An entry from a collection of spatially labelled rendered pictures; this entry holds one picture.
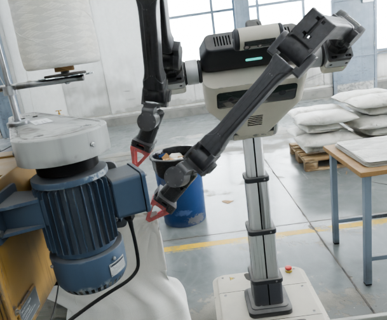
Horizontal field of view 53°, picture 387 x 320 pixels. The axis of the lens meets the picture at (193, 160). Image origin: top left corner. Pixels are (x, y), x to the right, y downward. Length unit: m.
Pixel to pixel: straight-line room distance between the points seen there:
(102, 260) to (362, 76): 9.34
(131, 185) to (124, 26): 8.44
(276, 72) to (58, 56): 0.52
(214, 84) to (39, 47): 0.73
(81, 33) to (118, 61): 8.33
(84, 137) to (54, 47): 0.22
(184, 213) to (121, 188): 2.68
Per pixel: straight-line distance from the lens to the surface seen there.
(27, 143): 0.73
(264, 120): 1.59
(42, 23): 0.85
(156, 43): 1.07
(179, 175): 1.03
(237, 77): 1.44
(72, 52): 0.85
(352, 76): 9.80
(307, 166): 4.59
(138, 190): 0.80
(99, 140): 0.74
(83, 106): 9.46
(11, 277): 0.86
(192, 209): 3.46
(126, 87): 9.21
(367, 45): 9.89
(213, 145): 1.07
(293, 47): 1.03
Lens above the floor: 1.53
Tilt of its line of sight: 16 degrees down
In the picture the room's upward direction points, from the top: 8 degrees counter-clockwise
